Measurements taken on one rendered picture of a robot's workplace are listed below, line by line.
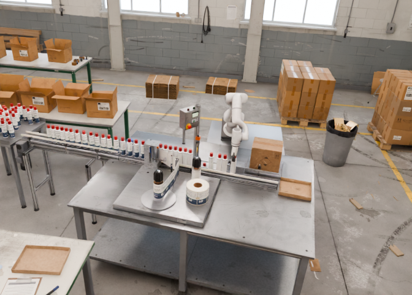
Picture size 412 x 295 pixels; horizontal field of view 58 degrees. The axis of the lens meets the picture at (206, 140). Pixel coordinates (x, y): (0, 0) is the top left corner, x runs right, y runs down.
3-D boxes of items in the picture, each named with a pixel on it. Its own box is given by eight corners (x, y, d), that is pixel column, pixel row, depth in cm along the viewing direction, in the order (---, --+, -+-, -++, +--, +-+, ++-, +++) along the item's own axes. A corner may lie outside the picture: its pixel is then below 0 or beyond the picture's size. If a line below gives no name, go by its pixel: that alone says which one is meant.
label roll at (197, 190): (208, 205, 323) (209, 192, 316) (185, 205, 322) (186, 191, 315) (208, 192, 340) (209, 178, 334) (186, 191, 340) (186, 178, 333)
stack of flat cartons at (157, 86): (144, 97, 759) (144, 83, 744) (149, 88, 806) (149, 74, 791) (176, 99, 759) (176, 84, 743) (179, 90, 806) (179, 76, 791)
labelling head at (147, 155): (144, 167, 371) (143, 144, 359) (148, 160, 382) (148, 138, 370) (157, 169, 369) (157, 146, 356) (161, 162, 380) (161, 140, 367)
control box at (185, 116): (179, 127, 364) (179, 109, 355) (192, 122, 374) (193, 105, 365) (185, 130, 357) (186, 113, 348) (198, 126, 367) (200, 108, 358)
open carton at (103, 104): (83, 120, 478) (80, 93, 460) (94, 105, 523) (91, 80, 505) (113, 122, 478) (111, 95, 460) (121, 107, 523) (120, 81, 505)
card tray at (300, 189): (278, 195, 351) (278, 191, 349) (280, 180, 373) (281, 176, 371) (310, 201, 345) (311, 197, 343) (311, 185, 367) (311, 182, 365)
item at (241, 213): (67, 206, 323) (67, 204, 322) (137, 132, 452) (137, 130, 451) (314, 259, 283) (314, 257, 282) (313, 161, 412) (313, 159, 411)
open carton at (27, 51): (8, 61, 671) (4, 40, 654) (22, 55, 708) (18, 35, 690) (28, 64, 667) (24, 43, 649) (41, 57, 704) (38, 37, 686)
